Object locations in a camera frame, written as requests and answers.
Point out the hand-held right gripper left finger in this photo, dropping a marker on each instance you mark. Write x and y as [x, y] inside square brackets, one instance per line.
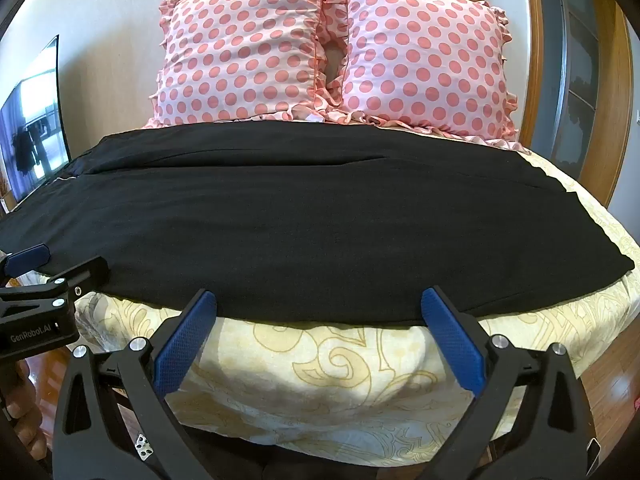
[187, 340]

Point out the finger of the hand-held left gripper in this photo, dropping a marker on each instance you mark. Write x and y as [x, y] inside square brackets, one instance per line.
[30, 258]
[87, 272]

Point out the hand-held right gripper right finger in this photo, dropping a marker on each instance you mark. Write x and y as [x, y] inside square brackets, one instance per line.
[452, 340]

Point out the black pants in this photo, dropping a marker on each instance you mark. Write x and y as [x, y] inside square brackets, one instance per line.
[300, 220]

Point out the person's left hand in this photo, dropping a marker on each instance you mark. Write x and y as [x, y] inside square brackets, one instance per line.
[32, 430]

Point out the black flat screen television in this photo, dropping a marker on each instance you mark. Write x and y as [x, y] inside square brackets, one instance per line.
[35, 130]

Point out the yellow patterned bed sheet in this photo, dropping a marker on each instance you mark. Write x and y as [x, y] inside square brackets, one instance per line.
[325, 370]

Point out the pink polka dot pillow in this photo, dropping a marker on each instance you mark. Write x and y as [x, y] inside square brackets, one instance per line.
[430, 55]
[240, 50]

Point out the grey glass door panel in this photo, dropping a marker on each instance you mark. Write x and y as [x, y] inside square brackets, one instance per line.
[575, 85]

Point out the wooden door frame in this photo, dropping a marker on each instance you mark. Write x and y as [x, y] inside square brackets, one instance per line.
[620, 120]

